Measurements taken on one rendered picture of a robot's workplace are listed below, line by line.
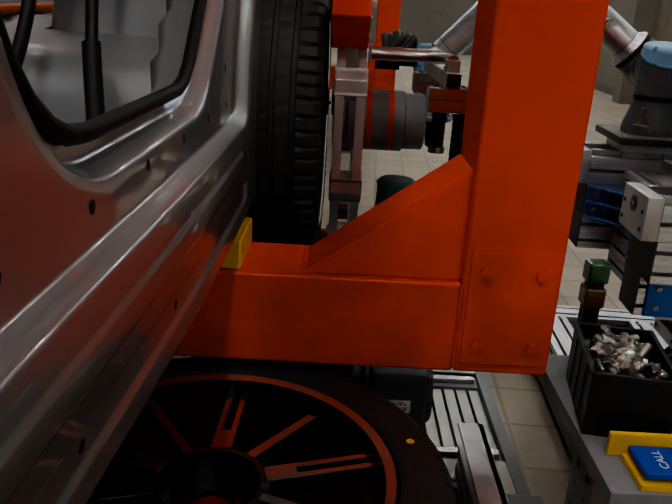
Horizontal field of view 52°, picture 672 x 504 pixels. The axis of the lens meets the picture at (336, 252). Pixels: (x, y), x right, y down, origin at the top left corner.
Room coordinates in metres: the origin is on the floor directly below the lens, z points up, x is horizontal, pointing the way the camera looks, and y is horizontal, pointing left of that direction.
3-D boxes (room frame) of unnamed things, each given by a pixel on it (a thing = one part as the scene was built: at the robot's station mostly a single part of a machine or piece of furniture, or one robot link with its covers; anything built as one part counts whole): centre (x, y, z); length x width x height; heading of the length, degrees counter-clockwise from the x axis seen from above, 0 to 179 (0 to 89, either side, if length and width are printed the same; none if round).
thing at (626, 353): (1.07, -0.50, 0.51); 0.20 x 0.14 x 0.13; 171
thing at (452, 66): (1.53, -0.13, 1.03); 0.19 x 0.18 x 0.11; 90
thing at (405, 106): (1.63, -0.08, 0.85); 0.21 x 0.14 x 0.14; 90
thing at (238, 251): (1.12, 0.22, 0.70); 0.14 x 0.14 x 0.05; 0
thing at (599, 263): (1.25, -0.50, 0.64); 0.04 x 0.04 x 0.04; 0
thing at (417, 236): (1.12, 0.05, 0.69); 0.52 x 0.17 x 0.35; 90
